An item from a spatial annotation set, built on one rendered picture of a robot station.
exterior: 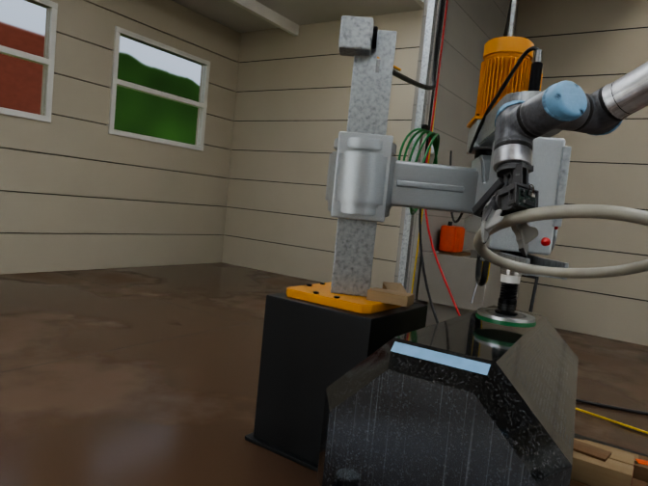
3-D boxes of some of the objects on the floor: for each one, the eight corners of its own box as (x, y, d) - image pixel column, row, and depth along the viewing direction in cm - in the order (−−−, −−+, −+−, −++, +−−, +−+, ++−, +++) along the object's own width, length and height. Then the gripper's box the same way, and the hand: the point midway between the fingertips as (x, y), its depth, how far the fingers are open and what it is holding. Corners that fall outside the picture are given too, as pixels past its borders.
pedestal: (244, 439, 265) (256, 293, 259) (319, 405, 319) (332, 284, 314) (356, 490, 228) (374, 321, 222) (419, 442, 282) (436, 305, 276)
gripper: (498, 150, 121) (494, 233, 115) (555, 174, 128) (554, 254, 121) (473, 164, 129) (469, 242, 123) (528, 185, 135) (526, 260, 129)
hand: (502, 249), depth 125 cm, fingers open, 12 cm apart
